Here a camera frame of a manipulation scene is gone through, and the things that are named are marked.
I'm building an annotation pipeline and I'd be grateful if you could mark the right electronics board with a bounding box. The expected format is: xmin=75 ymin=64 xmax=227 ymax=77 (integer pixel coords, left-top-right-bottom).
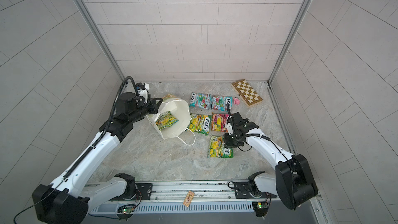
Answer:
xmin=252 ymin=201 xmax=269 ymax=218

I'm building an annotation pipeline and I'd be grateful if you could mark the teal pink blossom candy bag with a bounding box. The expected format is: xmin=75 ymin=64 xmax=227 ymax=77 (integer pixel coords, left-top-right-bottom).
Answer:
xmin=189 ymin=92 xmax=212 ymax=110

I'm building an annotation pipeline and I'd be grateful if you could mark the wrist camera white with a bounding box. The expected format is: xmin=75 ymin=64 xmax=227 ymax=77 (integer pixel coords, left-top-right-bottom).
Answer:
xmin=225 ymin=122 xmax=234 ymax=135
xmin=136 ymin=83 xmax=150 ymax=100

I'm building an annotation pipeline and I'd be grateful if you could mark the left electronics board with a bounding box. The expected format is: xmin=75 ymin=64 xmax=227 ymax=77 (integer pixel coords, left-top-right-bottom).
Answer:
xmin=117 ymin=204 xmax=136 ymax=215

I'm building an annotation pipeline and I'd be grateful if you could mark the yellow green tea candy bag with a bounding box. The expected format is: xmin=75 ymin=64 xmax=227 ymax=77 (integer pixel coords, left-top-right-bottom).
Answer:
xmin=188 ymin=114 xmax=210 ymax=135

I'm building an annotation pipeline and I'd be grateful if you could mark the dark green candy bag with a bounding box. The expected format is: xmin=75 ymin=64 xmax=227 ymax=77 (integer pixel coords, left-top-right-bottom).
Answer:
xmin=207 ymin=136 xmax=234 ymax=158

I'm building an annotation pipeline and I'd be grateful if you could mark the small pink toy on table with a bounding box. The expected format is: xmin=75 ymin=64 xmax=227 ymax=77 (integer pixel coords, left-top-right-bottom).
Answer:
xmin=233 ymin=97 xmax=240 ymax=105

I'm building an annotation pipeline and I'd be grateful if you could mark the green Fox's spring tea bag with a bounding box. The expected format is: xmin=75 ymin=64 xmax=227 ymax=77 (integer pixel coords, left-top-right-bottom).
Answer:
xmin=155 ymin=111 xmax=178 ymax=130

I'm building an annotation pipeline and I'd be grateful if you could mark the wooden chessboard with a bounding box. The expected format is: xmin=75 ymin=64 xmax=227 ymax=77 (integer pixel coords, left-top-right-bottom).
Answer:
xmin=232 ymin=79 xmax=263 ymax=108

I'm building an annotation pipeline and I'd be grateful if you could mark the small wooden tag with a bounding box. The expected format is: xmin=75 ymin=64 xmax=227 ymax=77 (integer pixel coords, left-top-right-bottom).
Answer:
xmin=183 ymin=191 xmax=195 ymax=207

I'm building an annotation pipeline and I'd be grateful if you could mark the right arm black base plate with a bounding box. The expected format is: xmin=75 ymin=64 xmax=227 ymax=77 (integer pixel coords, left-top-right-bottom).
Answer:
xmin=228 ymin=181 xmax=277 ymax=199

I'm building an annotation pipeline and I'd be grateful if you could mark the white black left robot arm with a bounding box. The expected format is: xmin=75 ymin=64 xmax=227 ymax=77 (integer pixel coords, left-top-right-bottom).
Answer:
xmin=32 ymin=92 xmax=163 ymax=224

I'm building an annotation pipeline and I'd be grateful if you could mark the grey metal corner profile left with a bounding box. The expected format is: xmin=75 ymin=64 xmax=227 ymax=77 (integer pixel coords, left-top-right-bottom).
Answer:
xmin=73 ymin=0 xmax=124 ymax=80

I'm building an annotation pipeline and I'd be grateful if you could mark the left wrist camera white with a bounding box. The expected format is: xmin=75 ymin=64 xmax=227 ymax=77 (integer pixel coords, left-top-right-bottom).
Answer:
xmin=136 ymin=83 xmax=150 ymax=100

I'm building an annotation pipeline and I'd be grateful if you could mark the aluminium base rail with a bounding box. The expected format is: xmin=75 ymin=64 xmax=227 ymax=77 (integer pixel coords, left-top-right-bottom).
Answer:
xmin=83 ymin=178 xmax=321 ymax=205

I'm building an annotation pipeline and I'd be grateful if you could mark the grey metal corner profile right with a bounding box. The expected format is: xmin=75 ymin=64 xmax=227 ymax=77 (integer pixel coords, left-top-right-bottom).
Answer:
xmin=268 ymin=0 xmax=312 ymax=85

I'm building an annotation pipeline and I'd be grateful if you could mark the orange Fox's candy bag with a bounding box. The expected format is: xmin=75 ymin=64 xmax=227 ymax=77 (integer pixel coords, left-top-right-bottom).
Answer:
xmin=211 ymin=113 xmax=229 ymax=132

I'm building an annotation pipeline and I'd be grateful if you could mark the white paper shopping bag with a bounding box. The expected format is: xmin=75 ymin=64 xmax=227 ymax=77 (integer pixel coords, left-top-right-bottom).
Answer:
xmin=146 ymin=94 xmax=196 ymax=146

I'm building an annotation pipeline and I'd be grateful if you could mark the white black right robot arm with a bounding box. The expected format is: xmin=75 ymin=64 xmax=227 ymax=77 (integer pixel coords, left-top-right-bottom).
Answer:
xmin=223 ymin=113 xmax=318 ymax=210

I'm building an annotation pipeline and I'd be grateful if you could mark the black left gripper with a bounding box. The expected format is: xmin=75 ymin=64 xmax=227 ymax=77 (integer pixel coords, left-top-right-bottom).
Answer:
xmin=126 ymin=97 xmax=163 ymax=124

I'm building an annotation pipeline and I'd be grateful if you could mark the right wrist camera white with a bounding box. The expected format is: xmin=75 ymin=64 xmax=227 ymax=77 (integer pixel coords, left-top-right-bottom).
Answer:
xmin=225 ymin=122 xmax=234 ymax=135

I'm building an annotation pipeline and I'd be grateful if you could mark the teal Fox's candy bag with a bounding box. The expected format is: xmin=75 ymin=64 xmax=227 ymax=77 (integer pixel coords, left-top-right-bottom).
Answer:
xmin=211 ymin=95 xmax=233 ymax=112

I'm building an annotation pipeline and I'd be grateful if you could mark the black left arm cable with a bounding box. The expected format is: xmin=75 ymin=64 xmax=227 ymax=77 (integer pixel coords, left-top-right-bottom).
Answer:
xmin=13 ymin=76 xmax=139 ymax=224

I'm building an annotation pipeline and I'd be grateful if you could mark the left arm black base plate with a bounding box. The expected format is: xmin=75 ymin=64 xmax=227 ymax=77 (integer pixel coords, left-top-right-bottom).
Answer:
xmin=111 ymin=183 xmax=153 ymax=201

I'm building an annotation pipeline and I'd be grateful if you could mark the electronics board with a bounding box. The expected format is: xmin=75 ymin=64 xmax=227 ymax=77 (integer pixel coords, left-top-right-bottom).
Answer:
xmin=252 ymin=201 xmax=269 ymax=218
xmin=117 ymin=204 xmax=136 ymax=215

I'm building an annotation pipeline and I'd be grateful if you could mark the grey metal corner profile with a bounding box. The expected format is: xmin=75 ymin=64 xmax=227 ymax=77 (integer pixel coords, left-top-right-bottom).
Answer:
xmin=73 ymin=0 xmax=124 ymax=80
xmin=268 ymin=0 xmax=312 ymax=85

